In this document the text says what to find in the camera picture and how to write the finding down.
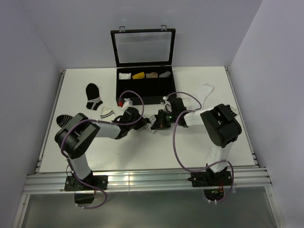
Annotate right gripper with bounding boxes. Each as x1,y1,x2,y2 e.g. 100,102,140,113
152,109,178,130

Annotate white sock with black lines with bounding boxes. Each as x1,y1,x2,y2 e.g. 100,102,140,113
145,123,152,133

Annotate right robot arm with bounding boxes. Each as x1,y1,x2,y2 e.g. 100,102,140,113
149,98,242,188

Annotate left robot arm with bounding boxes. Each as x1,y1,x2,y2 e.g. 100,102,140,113
55,107,150,191

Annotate cream sock with black stripes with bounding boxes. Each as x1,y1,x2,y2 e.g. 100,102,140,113
100,106,116,122

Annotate tan rolled sock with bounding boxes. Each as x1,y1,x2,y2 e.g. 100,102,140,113
145,72,158,78

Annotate grey rolled sock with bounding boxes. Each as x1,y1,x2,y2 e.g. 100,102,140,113
159,71,171,78

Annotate yellow rolled sock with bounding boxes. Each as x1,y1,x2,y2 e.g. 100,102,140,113
132,72,145,79

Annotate black storage box with lid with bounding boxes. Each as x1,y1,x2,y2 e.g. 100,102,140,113
110,25,176,105

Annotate white rolled sock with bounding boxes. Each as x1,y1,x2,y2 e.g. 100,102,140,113
118,73,132,80

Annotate black sock with white stripes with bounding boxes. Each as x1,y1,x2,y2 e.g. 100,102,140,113
85,83,103,111

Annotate long white sock striped cuff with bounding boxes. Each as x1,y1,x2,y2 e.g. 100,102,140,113
188,83,213,109

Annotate black sock white vertical stripes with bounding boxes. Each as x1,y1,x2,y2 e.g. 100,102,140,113
226,104,238,117

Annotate black white horizontal striped sock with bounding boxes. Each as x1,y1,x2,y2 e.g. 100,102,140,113
56,114,73,128

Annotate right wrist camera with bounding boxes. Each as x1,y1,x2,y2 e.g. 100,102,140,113
161,96,172,113

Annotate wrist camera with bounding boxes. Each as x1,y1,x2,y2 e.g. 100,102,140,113
118,98,133,110
161,96,172,113

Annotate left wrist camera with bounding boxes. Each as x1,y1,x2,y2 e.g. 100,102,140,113
118,98,133,110

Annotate aluminium frame rail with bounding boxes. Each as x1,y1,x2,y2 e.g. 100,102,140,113
22,167,272,195

